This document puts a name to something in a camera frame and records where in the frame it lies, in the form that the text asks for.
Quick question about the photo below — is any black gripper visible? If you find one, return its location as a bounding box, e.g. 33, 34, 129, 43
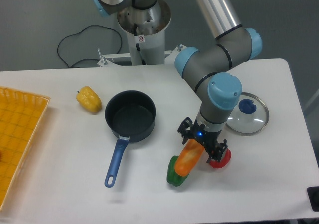
177, 117, 228, 164

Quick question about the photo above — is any long orange bread loaf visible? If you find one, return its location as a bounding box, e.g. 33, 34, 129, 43
174, 139, 204, 177

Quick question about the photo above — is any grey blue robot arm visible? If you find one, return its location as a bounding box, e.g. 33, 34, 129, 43
93, 0, 262, 162

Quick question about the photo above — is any red bell pepper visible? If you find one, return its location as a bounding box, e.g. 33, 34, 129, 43
209, 149, 231, 169

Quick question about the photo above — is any green bell pepper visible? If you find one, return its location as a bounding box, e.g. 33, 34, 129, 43
166, 155, 189, 187

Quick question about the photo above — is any glass lid with blue knob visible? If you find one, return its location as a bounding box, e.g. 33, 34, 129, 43
226, 92, 270, 136

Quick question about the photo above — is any yellow bell pepper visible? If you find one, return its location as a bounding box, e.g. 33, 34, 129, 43
76, 86, 102, 113

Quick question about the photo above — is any black object at table edge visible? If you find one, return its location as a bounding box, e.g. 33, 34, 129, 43
307, 186, 319, 212

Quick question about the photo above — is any yellow woven basket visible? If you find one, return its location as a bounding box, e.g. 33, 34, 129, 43
0, 87, 50, 209

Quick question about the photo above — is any dark pot with blue handle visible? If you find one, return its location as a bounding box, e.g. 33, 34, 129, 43
105, 90, 156, 188

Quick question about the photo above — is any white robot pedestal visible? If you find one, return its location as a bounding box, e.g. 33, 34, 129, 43
98, 0, 185, 66

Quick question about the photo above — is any black cable on floor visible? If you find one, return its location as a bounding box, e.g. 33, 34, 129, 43
57, 25, 123, 68

